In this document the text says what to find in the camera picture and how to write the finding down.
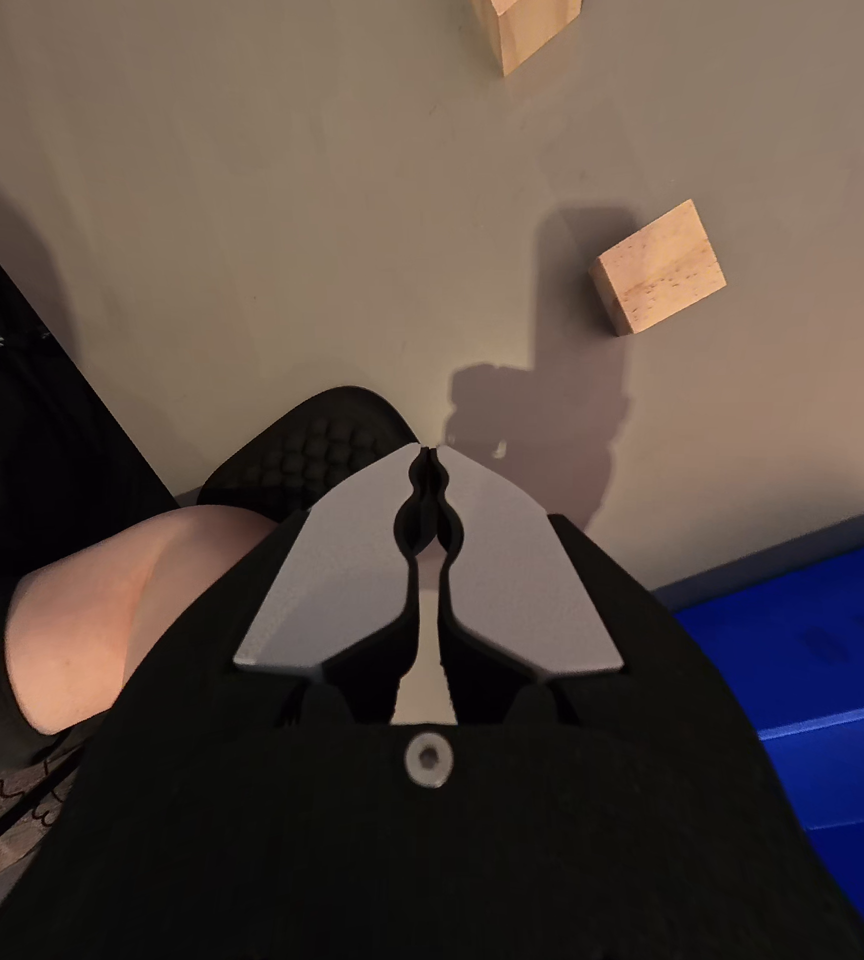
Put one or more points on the blue plastic bin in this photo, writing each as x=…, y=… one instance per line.
x=814, y=675

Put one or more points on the small wooden cube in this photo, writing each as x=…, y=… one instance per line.
x=657, y=266
x=526, y=26

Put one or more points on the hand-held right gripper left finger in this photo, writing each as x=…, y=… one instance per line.
x=327, y=585

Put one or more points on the black quilted wrist rest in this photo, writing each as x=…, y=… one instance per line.
x=312, y=450

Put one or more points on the person's leg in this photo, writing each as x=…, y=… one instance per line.
x=79, y=615

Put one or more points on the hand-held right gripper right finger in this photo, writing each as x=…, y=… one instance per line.
x=529, y=585

